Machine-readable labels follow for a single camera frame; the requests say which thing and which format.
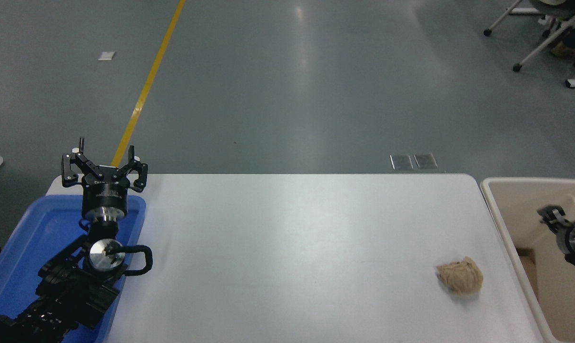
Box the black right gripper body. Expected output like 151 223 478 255
556 219 575 256

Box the large pale plastic bin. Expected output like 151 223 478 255
480 177 575 343

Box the silver floor plate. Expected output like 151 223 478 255
413 153 438 170
390 154 414 171

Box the blue plastic tray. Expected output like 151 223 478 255
0 194 148 343

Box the crumpled tan paper ball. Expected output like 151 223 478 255
436 256 484 295

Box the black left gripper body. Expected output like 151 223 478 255
82 165 129 217

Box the white frame wheeled chair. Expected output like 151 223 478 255
483 0 575 72

